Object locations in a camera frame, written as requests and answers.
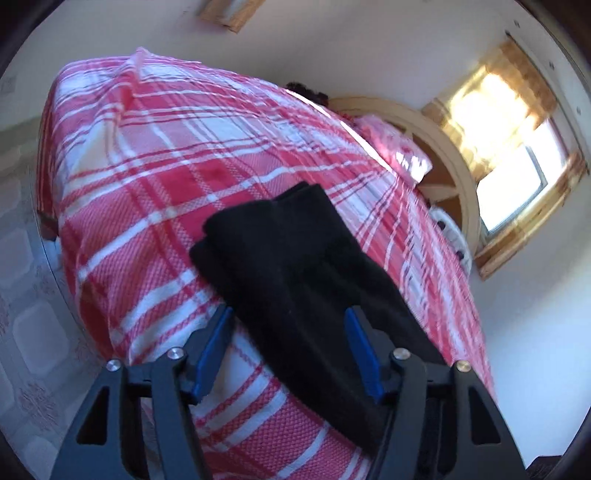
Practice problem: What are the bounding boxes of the black pants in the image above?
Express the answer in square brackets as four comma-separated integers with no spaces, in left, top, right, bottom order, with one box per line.
[189,182,443,454]

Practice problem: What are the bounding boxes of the yellow curtain right panel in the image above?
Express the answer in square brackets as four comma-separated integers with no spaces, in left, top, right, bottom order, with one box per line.
[474,151,589,281]

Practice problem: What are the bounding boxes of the yellow curtain panel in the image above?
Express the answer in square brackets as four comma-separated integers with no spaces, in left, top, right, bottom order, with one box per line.
[422,37,558,182]
[474,151,589,281]

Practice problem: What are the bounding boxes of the white black patterned pillow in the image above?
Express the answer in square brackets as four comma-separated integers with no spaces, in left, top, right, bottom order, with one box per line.
[429,206,473,277]

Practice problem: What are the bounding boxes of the cream wooden headboard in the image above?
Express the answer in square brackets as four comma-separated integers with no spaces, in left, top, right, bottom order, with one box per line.
[329,96,481,254]

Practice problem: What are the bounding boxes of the pink floral pillow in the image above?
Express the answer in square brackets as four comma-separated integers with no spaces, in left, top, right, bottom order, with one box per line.
[353,115,433,188]

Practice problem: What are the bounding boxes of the red white plaid bedsheet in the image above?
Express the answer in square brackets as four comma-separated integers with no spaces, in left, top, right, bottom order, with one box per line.
[35,47,498,480]

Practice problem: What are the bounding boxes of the yellow curtain left panel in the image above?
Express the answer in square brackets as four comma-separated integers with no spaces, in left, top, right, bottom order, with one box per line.
[422,37,558,182]

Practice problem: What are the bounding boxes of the dark bundle beside bed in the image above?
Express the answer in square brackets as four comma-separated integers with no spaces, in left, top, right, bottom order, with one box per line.
[286,82,329,107]

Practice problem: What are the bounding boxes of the side window yellow curtain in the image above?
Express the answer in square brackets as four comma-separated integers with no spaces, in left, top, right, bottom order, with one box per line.
[198,0,264,33]

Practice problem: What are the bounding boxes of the head wall window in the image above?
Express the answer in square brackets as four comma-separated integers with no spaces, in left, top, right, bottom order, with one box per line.
[477,119,568,239]

